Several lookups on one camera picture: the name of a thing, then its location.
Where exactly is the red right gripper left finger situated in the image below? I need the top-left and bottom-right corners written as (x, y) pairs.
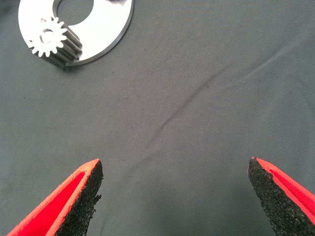
top-left (6, 158), bottom-right (104, 236)

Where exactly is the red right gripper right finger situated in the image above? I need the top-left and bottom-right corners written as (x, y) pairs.
top-left (247, 156), bottom-right (315, 236)

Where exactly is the dark grey table cloth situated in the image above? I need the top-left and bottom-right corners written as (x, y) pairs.
top-left (0, 0), bottom-right (315, 236)

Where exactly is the small steel planetary gear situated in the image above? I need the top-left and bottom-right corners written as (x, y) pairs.
top-left (27, 16), bottom-right (83, 68)

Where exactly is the round metal carrier plate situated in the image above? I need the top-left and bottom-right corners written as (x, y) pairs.
top-left (18, 0), bottom-right (134, 67)

